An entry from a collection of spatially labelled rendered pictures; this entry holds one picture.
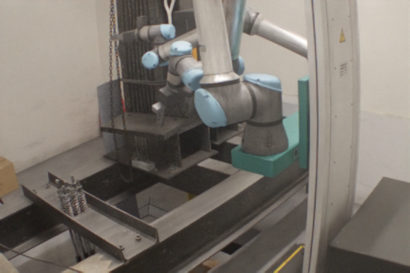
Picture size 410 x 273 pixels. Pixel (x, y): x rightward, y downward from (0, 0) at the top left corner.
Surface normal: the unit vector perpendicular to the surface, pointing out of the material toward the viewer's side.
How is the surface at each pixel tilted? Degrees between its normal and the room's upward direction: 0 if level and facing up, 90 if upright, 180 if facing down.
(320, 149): 90
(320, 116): 90
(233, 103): 80
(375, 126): 90
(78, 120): 90
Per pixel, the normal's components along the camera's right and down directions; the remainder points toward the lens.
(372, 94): -0.65, 0.33
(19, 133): 0.76, 0.19
